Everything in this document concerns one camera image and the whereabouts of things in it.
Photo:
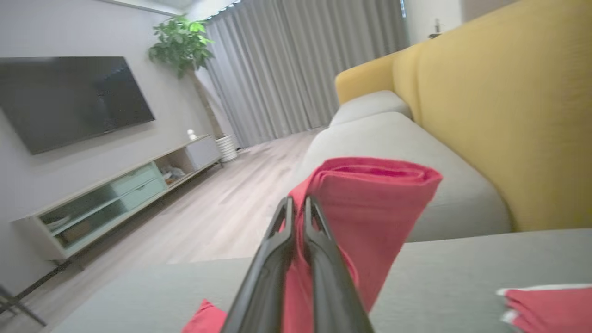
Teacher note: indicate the small white figurine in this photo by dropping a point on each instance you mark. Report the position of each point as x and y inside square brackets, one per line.
[191, 135]

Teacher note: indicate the yellow and grey sofa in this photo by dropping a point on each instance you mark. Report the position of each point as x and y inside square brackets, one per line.
[508, 115]

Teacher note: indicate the red jersey shorts with number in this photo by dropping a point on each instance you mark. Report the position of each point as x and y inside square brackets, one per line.
[384, 208]

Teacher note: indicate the grey curtain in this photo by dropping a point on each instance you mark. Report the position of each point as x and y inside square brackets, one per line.
[286, 69]

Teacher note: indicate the small dark object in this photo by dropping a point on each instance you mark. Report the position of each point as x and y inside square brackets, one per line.
[435, 30]

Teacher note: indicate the grey plush toy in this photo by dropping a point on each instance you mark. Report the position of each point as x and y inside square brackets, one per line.
[172, 173]

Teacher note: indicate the white ribbed plant pot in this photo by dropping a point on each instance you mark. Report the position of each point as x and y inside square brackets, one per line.
[226, 149]

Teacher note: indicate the green indoor tree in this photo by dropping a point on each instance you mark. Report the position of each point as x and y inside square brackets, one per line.
[182, 44]

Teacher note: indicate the long teal and white cabinet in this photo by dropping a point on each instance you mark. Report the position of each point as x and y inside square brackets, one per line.
[138, 187]

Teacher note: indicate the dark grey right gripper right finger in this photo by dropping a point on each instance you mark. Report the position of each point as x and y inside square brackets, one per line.
[333, 286]

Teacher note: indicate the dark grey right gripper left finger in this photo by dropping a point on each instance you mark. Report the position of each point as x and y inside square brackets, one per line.
[270, 286]

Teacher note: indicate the black wall television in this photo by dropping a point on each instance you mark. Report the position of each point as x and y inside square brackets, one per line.
[69, 101]

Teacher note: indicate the black metal stand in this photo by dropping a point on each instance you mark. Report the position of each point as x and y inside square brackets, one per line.
[18, 305]

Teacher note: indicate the folded red garment white trim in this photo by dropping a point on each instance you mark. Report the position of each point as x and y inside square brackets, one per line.
[555, 310]

